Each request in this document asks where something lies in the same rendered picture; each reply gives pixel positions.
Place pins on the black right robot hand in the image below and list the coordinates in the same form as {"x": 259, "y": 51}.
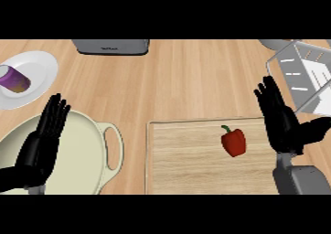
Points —
{"x": 283, "y": 122}

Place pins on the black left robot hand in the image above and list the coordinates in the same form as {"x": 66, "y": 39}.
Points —
{"x": 38, "y": 143}

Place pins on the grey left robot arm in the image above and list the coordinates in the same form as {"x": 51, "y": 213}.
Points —
{"x": 36, "y": 190}

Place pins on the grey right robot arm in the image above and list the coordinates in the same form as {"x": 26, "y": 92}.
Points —
{"x": 299, "y": 178}

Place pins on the red bell pepper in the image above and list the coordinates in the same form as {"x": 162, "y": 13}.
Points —
{"x": 233, "y": 142}

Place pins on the wooden tray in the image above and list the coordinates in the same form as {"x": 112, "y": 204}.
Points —
{"x": 206, "y": 158}

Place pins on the purple can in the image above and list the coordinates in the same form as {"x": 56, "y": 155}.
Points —
{"x": 11, "y": 79}

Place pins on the white plate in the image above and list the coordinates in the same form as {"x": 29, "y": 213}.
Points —
{"x": 32, "y": 73}

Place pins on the grey appliance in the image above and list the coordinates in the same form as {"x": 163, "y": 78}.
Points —
{"x": 110, "y": 46}

